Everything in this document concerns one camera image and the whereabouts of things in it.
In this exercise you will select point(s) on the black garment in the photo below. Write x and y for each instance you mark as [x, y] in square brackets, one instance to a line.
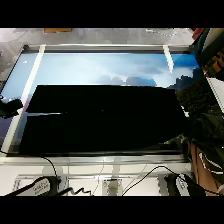
[106, 120]

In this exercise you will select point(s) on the dark garment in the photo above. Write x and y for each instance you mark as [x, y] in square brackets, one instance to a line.
[208, 128]

